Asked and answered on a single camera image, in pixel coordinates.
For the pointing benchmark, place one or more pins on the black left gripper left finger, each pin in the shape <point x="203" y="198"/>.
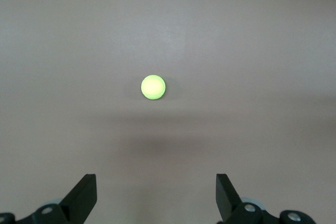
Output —
<point x="78" y="203"/>

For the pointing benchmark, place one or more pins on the yellow-green tennis ball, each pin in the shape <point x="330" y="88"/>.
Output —
<point x="153" y="87"/>

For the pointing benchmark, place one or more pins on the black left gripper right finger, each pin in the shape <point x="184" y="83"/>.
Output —
<point x="227" y="200"/>

